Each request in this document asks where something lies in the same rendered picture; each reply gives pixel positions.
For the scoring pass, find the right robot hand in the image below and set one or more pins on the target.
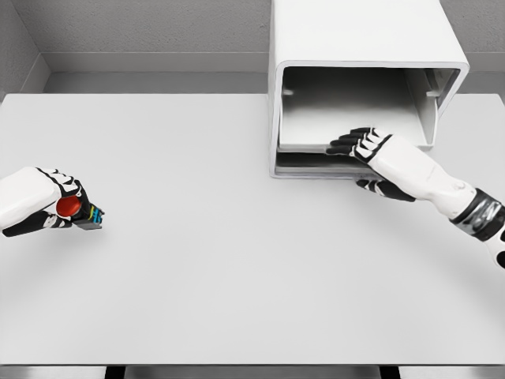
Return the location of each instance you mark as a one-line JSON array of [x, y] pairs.
[[388, 158]]

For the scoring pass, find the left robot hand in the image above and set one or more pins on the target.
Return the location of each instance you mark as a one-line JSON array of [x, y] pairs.
[[27, 193]]

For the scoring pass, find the red button load switch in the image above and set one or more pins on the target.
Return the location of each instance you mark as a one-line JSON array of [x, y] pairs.
[[79, 211]]

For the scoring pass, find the white storage cabinet shell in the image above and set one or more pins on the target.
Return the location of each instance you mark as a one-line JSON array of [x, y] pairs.
[[355, 35]]

